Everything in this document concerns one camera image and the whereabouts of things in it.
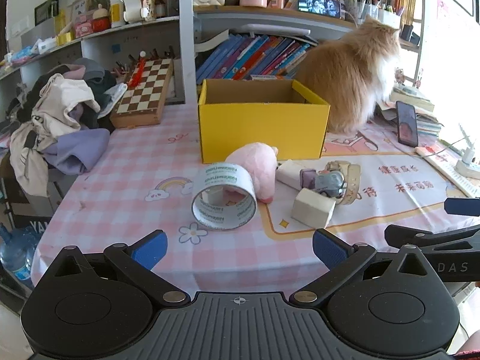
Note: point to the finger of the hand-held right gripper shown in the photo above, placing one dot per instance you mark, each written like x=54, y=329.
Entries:
x=463, y=206
x=450, y=240

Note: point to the white tape roll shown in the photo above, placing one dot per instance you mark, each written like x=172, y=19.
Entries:
x=210, y=174

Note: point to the grey shelf unit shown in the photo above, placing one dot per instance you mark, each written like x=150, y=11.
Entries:
x=187, y=45

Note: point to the cream rectangular block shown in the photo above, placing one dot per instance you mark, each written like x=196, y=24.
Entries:
x=311, y=208

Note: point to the stack of books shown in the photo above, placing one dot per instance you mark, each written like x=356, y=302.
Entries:
x=420, y=112

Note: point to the white charger plug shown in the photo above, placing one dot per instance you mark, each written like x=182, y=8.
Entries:
x=288, y=172

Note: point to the small grey toy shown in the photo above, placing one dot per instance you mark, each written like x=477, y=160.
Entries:
x=330, y=182

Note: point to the red tassel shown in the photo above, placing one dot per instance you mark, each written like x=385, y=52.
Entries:
x=138, y=73

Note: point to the pile of clothes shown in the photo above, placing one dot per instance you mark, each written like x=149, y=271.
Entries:
x=56, y=105

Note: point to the yellow white bottle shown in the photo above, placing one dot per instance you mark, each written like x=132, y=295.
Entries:
x=116, y=11

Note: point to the orange fluffy cat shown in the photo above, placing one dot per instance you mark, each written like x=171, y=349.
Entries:
x=345, y=75

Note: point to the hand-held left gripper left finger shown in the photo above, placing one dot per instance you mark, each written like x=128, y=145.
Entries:
x=152, y=249

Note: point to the wooden chessboard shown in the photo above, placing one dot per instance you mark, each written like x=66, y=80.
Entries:
x=144, y=93

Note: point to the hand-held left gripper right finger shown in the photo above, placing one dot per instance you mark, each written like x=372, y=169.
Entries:
x=330, y=249

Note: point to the pink checked tablecloth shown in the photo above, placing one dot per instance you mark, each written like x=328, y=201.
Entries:
x=131, y=165

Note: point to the black printed box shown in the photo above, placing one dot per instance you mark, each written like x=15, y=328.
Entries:
x=22, y=210

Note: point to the row of colourful books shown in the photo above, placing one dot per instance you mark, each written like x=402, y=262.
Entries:
x=255, y=54

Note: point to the white plug adapter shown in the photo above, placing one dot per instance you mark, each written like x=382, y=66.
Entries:
x=467, y=155

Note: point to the blue water bottle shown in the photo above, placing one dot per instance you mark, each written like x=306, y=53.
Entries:
x=15, y=251

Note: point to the white pen cup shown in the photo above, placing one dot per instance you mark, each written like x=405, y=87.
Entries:
x=388, y=18

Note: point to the pink plush toy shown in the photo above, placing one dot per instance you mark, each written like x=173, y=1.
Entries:
x=255, y=161

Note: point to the yellow cardboard box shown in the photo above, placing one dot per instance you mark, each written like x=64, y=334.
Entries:
x=262, y=131

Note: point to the white power strip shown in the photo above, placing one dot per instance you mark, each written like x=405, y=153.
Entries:
x=446, y=167

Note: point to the black smartphone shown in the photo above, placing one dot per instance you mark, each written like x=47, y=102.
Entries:
x=407, y=123

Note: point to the small purple item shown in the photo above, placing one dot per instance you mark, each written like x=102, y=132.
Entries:
x=305, y=178

